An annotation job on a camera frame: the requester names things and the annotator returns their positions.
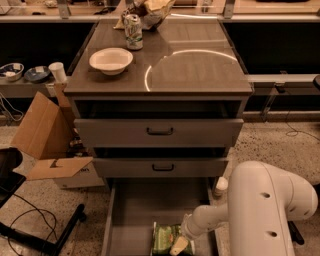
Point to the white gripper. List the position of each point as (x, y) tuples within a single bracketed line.
[(188, 227)]

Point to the green jalapeno chip bag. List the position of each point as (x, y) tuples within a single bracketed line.
[(163, 238)]

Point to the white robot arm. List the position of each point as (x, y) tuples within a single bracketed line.
[(261, 200)]

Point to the bottom grey drawer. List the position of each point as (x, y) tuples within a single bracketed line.
[(139, 203)]

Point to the grey drawer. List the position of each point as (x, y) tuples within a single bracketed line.
[(159, 167), (121, 133), (139, 203)]

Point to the middle grey drawer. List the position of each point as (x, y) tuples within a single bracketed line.
[(159, 167)]

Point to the grey drawer cabinet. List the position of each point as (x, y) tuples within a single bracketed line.
[(185, 70)]

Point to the top grey drawer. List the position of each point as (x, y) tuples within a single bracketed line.
[(121, 133)]

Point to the white small bottle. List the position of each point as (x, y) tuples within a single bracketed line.
[(221, 187)]

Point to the white cardboard box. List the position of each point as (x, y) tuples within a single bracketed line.
[(86, 177)]

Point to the black stand leg right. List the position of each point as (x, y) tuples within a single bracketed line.
[(295, 234)]

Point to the black stand leg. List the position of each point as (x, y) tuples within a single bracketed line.
[(52, 244), (295, 234)]

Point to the black stand leg left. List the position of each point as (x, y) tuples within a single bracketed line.
[(52, 244)]

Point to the open cardboard box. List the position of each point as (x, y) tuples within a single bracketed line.
[(44, 134)]

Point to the black chair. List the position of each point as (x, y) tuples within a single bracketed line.
[(10, 181)]

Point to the white paper cup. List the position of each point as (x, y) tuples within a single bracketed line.
[(57, 70)]

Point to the blue bowl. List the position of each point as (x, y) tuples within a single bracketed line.
[(37, 74)]

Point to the grey side shelf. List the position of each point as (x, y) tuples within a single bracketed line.
[(25, 89)]

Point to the green white soda can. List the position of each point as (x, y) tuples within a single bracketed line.
[(133, 32)]

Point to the white patterned bowl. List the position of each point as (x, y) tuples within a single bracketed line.
[(11, 72)]

